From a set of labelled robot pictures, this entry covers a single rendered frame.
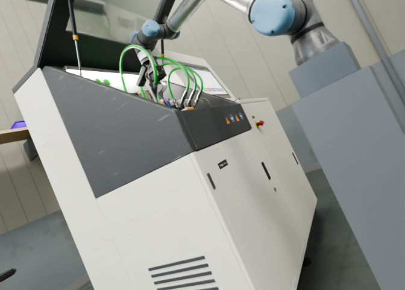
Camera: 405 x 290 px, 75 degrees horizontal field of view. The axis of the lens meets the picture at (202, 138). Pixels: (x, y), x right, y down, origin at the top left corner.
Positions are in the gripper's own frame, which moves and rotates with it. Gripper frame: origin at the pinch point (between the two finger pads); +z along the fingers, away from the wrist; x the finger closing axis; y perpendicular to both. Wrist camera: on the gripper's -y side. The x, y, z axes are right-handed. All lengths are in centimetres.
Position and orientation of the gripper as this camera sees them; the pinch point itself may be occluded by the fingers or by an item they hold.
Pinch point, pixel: (160, 96)
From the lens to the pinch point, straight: 140.7
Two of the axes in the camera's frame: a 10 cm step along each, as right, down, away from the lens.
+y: 7.8, -3.9, -4.8
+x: 4.6, -1.5, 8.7
